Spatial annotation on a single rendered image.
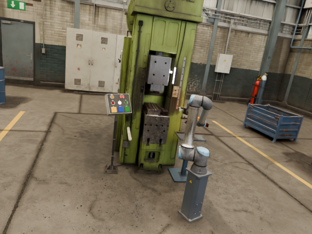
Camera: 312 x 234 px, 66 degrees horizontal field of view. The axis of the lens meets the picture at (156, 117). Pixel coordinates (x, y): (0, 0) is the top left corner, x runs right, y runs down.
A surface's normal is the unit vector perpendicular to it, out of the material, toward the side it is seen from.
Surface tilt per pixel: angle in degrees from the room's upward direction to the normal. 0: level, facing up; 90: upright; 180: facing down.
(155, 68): 90
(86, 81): 90
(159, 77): 90
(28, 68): 90
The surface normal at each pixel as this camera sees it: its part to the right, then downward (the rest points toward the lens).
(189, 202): -0.81, 0.06
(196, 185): -0.17, 0.25
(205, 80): 0.26, 0.30
